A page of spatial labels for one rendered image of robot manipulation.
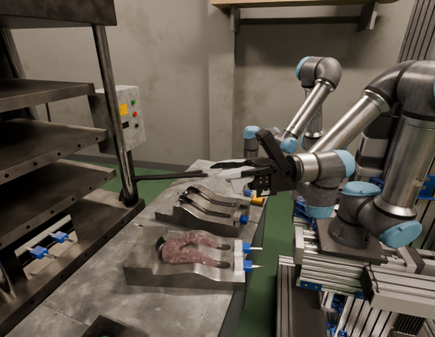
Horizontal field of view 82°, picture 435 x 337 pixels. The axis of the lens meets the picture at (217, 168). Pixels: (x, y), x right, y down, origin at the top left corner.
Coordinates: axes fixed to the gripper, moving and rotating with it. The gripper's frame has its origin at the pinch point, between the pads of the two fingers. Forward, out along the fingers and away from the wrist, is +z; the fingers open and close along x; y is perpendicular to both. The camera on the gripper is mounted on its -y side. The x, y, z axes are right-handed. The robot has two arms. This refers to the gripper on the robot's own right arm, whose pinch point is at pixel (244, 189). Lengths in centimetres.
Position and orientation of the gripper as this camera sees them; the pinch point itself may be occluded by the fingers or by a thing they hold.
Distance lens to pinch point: 138.7
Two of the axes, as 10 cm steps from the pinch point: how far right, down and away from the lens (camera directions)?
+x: 3.5, -4.1, 8.4
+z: 0.0, 9.0, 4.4
